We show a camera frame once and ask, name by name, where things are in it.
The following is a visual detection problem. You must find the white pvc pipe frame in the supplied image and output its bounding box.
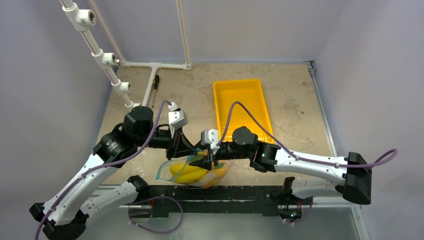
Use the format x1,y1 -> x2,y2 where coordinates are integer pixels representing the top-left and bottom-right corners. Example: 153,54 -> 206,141
60,0 -> 192,110

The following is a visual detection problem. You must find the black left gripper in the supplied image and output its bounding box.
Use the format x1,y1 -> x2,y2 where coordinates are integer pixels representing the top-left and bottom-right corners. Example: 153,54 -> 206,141
135,123 -> 198,160

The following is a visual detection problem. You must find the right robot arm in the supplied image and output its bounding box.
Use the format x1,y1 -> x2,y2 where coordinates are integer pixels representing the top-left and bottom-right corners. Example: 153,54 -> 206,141
189,126 -> 372,205

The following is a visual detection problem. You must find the black yellow screwdriver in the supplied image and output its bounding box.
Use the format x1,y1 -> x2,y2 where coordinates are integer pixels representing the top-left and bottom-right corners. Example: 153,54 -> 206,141
151,74 -> 160,108

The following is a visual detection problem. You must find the yellow plastic tray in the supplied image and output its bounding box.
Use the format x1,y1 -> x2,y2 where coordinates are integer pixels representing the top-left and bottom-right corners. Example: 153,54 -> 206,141
212,79 -> 275,144

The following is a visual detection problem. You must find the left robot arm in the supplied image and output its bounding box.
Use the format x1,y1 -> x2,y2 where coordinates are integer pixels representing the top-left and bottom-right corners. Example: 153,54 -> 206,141
29,101 -> 196,240

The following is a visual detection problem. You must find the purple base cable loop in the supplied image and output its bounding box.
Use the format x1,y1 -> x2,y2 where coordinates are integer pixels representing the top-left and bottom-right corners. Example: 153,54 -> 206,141
127,194 -> 184,235

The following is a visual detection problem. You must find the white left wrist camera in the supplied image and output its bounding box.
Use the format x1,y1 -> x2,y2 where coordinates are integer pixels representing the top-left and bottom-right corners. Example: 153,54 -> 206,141
168,102 -> 189,130

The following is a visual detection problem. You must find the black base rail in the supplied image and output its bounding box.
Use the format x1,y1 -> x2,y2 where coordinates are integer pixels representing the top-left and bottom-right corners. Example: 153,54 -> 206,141
129,177 -> 314,220

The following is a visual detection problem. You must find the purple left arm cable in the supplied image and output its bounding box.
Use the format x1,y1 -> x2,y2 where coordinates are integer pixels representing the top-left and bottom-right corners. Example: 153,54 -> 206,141
34,100 -> 173,240

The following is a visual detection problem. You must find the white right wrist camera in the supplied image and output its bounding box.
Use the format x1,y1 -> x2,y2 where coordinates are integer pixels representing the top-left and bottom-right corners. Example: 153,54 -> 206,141
200,129 -> 219,155

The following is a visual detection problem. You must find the clear zip top bag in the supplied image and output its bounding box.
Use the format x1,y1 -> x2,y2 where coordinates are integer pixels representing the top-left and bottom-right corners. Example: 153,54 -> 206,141
155,150 -> 232,189

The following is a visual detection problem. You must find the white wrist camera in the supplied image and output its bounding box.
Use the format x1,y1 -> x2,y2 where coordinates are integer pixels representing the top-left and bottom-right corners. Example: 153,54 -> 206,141
200,129 -> 219,155
168,102 -> 189,130

